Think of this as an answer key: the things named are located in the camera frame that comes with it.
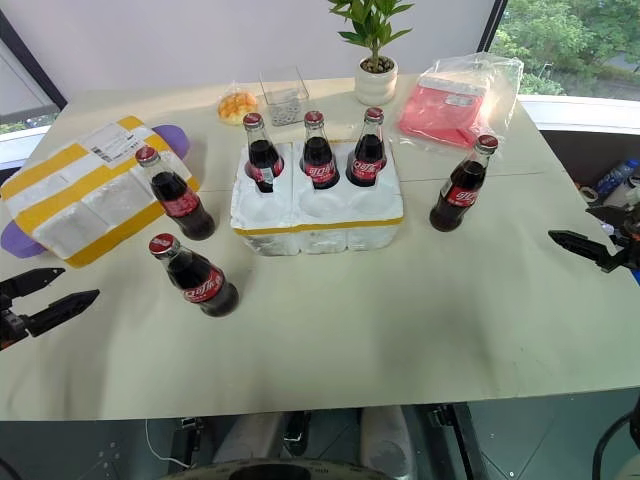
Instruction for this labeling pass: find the white foam bottle tray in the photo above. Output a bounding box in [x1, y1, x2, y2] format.
[229, 139, 405, 258]

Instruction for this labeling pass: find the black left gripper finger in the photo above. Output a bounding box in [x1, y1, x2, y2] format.
[22, 288, 101, 338]
[0, 267, 67, 302]

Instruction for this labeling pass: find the clear square container with pebbles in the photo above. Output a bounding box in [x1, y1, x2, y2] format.
[258, 66, 311, 129]

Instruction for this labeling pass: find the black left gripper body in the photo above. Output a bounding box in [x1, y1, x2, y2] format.
[0, 294, 32, 352]

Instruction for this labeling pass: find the black window frame bar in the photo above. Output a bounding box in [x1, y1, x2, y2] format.
[478, 0, 507, 57]
[0, 8, 69, 126]

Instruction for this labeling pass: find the cola glass bottle red cap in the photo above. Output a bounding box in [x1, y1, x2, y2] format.
[148, 233, 241, 319]
[134, 146, 217, 242]
[299, 110, 342, 191]
[241, 112, 286, 194]
[345, 106, 388, 189]
[428, 134, 500, 234]

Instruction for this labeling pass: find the purple oval mat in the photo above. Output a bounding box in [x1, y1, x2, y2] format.
[0, 124, 194, 261]

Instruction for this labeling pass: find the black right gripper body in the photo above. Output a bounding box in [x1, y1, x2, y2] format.
[611, 214, 640, 272]

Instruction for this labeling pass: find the black looping cable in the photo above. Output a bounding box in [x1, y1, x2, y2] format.
[593, 413, 640, 480]

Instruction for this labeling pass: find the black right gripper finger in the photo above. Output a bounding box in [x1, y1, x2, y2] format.
[585, 204, 632, 230]
[547, 229, 618, 274]

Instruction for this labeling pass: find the bread bun in plastic wrap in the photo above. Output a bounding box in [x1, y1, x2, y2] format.
[216, 91, 259, 125]

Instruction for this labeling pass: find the red item in clear bag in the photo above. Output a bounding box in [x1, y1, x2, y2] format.
[396, 51, 524, 150]

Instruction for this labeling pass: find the green plant in white pot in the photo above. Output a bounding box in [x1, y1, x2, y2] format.
[327, 0, 417, 107]

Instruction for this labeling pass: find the blue plastic bottle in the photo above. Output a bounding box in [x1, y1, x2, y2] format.
[593, 159, 640, 199]

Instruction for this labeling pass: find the white foam lid yellow tape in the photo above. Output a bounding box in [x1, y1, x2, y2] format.
[0, 115, 202, 270]

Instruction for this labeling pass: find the black table leg frame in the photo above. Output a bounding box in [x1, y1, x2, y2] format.
[427, 403, 489, 480]

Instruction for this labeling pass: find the thin white cable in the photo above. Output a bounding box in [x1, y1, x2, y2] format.
[144, 418, 177, 465]

